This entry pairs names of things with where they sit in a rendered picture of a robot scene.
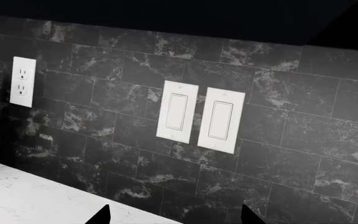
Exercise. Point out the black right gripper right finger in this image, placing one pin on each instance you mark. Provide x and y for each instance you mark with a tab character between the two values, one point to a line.
250	216

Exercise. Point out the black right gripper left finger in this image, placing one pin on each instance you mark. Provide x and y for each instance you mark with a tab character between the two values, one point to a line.
102	217

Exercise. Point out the white duplex power outlet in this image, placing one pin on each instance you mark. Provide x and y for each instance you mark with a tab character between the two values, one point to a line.
23	81

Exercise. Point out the white rocker light switch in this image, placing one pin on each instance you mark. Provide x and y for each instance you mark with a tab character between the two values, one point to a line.
177	111
221	120

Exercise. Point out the dark overhead wall cabinet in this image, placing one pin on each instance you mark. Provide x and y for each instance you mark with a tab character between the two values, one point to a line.
179	16

